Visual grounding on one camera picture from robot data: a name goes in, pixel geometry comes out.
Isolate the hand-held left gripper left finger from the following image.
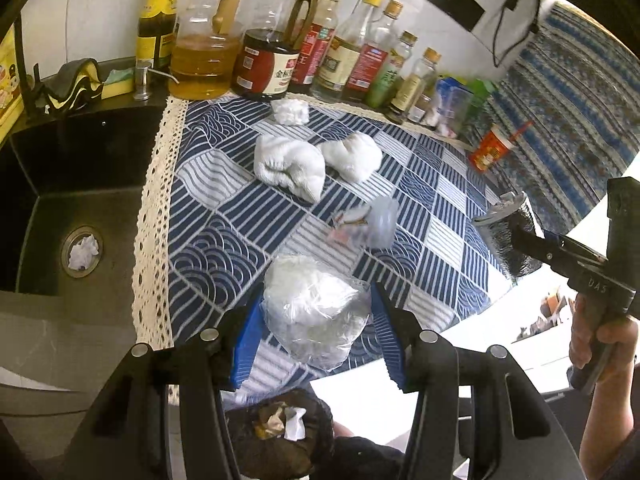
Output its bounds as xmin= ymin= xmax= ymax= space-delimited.
xmin=70 ymin=292 xmax=268 ymax=480

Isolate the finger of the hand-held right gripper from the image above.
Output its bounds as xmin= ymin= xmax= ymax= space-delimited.
xmin=544 ymin=231 xmax=609 ymax=262
xmin=511 ymin=226 xmax=576 ymax=268

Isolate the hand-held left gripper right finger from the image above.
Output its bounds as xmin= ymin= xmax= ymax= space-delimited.
xmin=369 ymin=280 xmax=586 ymax=480

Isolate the clear bag of white tissue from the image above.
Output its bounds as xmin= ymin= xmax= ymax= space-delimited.
xmin=261 ymin=254 xmax=373 ymax=373

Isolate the clear plastic cup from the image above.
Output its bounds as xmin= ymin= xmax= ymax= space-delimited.
xmin=362 ymin=195 xmax=401 ymax=251

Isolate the trash bin with black bag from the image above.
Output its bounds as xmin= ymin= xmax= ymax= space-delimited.
xmin=225 ymin=387 xmax=336 ymax=480

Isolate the white cloth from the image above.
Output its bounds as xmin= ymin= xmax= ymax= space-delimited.
xmin=254 ymin=134 xmax=326 ymax=205
xmin=319 ymin=131 xmax=383 ymax=183

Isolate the small white tissue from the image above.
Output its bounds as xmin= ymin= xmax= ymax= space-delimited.
xmin=270 ymin=97 xmax=311 ymax=125

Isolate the person's right forearm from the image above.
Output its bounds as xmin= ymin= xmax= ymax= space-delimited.
xmin=579 ymin=355 xmax=640 ymax=480

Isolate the person's right hand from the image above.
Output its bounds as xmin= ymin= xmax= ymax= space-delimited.
xmin=569 ymin=292 xmax=640 ymax=387

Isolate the red paper cup with straw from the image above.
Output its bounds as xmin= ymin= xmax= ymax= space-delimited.
xmin=468 ymin=120 xmax=533 ymax=173

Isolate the blue patterned tablecloth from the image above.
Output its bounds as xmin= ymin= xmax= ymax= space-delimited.
xmin=132 ymin=92 xmax=546 ymax=401

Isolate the person's foot in black slipper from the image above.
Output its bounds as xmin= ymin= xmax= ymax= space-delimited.
xmin=332 ymin=422 xmax=406 ymax=480

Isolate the blue patterned curtain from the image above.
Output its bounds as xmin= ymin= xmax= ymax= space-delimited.
xmin=465 ymin=2 xmax=640 ymax=221

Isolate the white blue plastic bag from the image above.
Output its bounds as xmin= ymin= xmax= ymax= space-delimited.
xmin=430 ymin=77 xmax=476 ymax=136

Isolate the green packet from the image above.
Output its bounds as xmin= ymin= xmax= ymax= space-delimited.
xmin=470 ymin=79 xmax=498 ymax=111

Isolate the small glass jar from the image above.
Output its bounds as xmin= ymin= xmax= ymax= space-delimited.
xmin=407 ymin=92 xmax=436 ymax=123

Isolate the crumpled tissue in drain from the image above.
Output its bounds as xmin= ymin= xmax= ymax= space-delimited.
xmin=67 ymin=235 xmax=101 ymax=271

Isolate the olive label bottle gold cap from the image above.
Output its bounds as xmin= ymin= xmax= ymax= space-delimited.
xmin=385 ymin=47 xmax=442 ymax=126

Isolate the green pepper oil bottle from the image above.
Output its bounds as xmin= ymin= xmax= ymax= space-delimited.
xmin=367 ymin=31 xmax=418 ymax=111

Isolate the red label bottle gold cap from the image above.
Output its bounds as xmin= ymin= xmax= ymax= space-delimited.
xmin=342 ymin=0 xmax=403 ymax=106

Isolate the black sink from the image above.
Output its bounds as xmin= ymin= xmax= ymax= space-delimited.
xmin=0 ymin=92 xmax=173 ymax=301

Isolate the clear bottle yellow cap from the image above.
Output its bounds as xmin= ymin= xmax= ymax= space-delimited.
xmin=310 ymin=0 xmax=383 ymax=103

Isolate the dark soy sauce jug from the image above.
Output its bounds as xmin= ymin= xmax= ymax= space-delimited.
xmin=231 ymin=0 xmax=318 ymax=100

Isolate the metal soap dispenser pump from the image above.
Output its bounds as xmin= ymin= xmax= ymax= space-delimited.
xmin=132 ymin=59 xmax=181 ymax=101

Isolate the large clear cooking oil jug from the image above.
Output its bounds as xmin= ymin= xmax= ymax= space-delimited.
xmin=169 ymin=0 xmax=253 ymax=101

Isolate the yellow green sponge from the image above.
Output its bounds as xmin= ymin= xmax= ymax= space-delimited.
xmin=101 ymin=69 xmax=136 ymax=101

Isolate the black cap vinegar bottle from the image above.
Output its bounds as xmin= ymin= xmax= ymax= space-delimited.
xmin=290 ymin=0 xmax=348 ymax=88

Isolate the black yellow cloth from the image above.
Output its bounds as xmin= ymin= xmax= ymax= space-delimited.
xmin=37 ymin=58 xmax=106 ymax=111

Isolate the green label oil bottle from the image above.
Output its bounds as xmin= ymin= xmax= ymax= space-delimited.
xmin=136 ymin=0 xmax=182 ymax=73

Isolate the yellow dish soap bottle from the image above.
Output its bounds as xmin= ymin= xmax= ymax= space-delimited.
xmin=0 ymin=25 xmax=26 ymax=128

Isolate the black faucet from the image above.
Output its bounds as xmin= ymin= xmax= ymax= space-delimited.
xmin=14 ymin=15 xmax=56 ymax=111

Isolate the black power cable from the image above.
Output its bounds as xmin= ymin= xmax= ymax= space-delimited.
xmin=492 ymin=0 xmax=543 ymax=68

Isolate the black wall outlet panel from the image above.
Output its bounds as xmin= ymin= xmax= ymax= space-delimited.
xmin=427 ymin=0 xmax=487 ymax=32

